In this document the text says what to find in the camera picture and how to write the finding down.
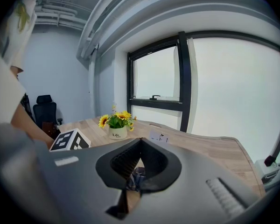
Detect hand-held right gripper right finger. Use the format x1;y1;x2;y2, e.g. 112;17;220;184
128;137;268;224

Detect person's left forearm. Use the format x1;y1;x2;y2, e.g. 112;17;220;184
10;103;55;149

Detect brown bag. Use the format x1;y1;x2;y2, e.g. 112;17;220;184
42;121;61;140

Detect white ceiling pipes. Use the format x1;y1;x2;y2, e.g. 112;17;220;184
35;0;87;30

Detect black office chair with headrest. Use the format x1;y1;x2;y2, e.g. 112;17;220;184
32;94;63;132

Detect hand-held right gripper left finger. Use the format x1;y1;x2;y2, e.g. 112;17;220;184
0;122;143;224

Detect sunflower plant in white pot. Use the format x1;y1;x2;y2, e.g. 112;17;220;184
98;110;138;140

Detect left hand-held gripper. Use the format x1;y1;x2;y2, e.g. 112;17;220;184
49;128;91;153

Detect small black device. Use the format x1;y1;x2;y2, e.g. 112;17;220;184
264;155;276;167

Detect white printed shirt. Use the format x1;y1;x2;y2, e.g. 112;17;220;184
0;0;39;126

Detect white box device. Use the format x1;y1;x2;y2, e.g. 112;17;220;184
254;159;280;184

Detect wooden table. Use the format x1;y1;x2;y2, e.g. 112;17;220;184
58;115;266;213

